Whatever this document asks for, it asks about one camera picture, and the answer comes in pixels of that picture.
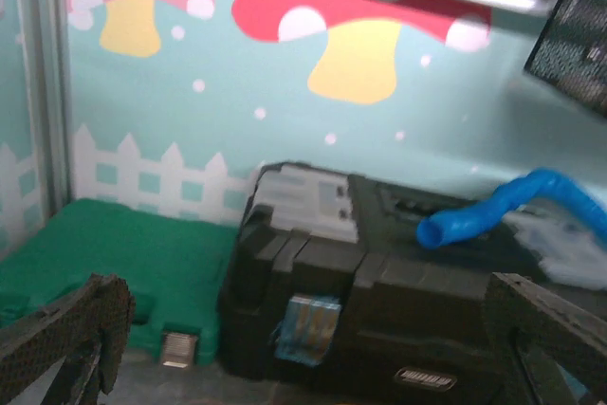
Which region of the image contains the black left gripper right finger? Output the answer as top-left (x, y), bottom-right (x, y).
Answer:
top-left (486, 273), bottom-right (606, 404)

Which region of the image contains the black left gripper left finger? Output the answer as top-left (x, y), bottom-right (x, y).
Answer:
top-left (1, 274), bottom-right (136, 404)

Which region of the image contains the green plastic tool case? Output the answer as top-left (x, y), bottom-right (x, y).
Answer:
top-left (1, 199), bottom-right (237, 365)

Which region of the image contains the black plastic toolbox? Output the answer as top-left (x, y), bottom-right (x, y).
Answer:
top-left (217, 161), bottom-right (607, 392)

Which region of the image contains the blue corrugated hose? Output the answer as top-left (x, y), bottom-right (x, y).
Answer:
top-left (415, 167), bottom-right (607, 250)

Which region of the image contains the black wire mesh basket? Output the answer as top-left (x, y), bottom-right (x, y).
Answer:
top-left (524, 0), bottom-right (606, 119)

